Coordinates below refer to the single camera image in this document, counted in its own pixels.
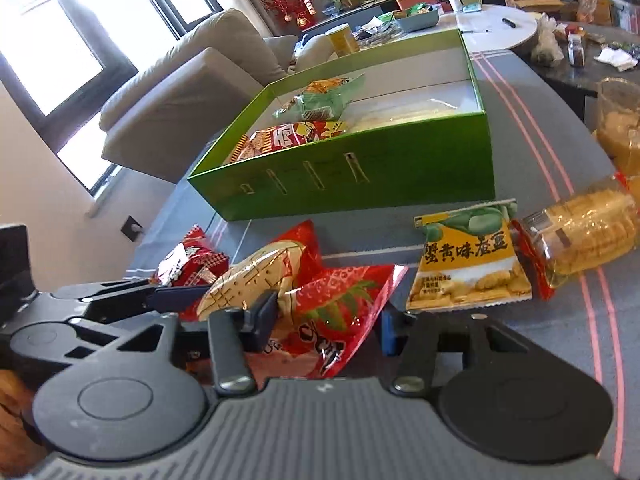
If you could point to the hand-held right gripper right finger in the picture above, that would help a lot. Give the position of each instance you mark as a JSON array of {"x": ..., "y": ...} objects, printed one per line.
[{"x": 390, "y": 332}]

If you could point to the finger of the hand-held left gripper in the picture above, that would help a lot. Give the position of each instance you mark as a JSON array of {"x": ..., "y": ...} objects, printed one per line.
[
  {"x": 105, "y": 327},
  {"x": 175, "y": 297}
]

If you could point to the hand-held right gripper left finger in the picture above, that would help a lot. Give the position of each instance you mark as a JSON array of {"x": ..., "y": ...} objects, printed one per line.
[{"x": 260, "y": 320}]

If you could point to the red checkered snack packet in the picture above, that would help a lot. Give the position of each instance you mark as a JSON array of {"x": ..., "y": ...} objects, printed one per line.
[{"x": 190, "y": 260}]

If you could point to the red strawberry snack packet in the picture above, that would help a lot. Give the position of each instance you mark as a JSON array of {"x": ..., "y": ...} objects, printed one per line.
[{"x": 340, "y": 305}]

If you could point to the yellow green bean snack packet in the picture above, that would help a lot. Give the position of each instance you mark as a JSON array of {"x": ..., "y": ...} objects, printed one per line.
[{"x": 465, "y": 260}]

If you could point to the green cardboard box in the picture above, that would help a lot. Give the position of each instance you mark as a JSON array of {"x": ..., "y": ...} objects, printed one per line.
[{"x": 350, "y": 180}]

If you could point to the red yellow cracker packet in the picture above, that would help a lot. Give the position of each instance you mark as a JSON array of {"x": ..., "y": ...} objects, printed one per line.
[{"x": 280, "y": 137}]

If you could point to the clear biscuit packet red ends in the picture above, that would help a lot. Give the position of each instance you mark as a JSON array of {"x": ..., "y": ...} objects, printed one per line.
[{"x": 585, "y": 240}]

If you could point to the clear packet of long biscuits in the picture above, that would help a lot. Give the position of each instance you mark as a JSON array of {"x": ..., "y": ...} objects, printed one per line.
[{"x": 400, "y": 115}]

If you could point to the green white snack packet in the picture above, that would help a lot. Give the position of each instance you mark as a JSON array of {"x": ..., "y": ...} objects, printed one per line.
[{"x": 320, "y": 105}]

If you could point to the person's left hand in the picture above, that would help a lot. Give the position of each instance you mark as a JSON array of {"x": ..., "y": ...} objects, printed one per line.
[{"x": 15, "y": 420}]

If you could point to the beige recliner sofa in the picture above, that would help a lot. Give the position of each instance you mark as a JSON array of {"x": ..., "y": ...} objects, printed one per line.
[{"x": 175, "y": 100}]

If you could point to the dark framed window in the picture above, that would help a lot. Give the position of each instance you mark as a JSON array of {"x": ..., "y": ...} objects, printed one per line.
[{"x": 45, "y": 45}]

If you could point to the yellow can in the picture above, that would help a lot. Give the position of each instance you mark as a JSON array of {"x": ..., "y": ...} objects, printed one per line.
[{"x": 342, "y": 40}]

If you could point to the glass pitcher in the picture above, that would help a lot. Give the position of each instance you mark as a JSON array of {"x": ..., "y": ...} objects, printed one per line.
[{"x": 620, "y": 130}]

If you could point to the blue tray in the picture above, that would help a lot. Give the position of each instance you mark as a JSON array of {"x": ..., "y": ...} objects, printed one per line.
[{"x": 417, "y": 22}]

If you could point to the white ballpoint pen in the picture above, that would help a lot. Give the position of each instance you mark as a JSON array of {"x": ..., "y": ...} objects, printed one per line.
[{"x": 475, "y": 31}]

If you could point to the round white table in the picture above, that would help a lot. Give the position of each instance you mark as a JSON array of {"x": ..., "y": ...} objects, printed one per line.
[{"x": 500, "y": 37}]

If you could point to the dark marble round table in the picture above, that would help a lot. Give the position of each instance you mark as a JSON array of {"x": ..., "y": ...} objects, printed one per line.
[{"x": 600, "y": 80}]

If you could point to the clear plastic bag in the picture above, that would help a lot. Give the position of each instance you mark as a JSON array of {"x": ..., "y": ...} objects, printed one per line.
[{"x": 547, "y": 42}]

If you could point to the black marker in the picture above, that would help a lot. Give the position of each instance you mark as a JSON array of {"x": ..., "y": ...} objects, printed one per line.
[{"x": 509, "y": 22}]

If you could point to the orange box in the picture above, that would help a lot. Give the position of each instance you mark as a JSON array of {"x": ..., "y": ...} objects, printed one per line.
[{"x": 417, "y": 1}]

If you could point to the small white cup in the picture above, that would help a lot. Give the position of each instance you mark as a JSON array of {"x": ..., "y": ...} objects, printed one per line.
[{"x": 455, "y": 3}]

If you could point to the small dark jar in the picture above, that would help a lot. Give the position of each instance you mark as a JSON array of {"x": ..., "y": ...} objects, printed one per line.
[{"x": 576, "y": 52}]

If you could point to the white tissue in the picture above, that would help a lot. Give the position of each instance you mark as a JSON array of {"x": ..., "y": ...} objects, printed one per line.
[{"x": 615, "y": 59}]

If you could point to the orange plastic bag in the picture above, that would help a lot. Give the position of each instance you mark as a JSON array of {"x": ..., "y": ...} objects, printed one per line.
[{"x": 592, "y": 7}]

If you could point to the clear storage bin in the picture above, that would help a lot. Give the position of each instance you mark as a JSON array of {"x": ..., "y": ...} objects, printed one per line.
[{"x": 625, "y": 7}]

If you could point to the wall outlet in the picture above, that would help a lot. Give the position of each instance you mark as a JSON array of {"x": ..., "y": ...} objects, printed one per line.
[{"x": 131, "y": 227}]

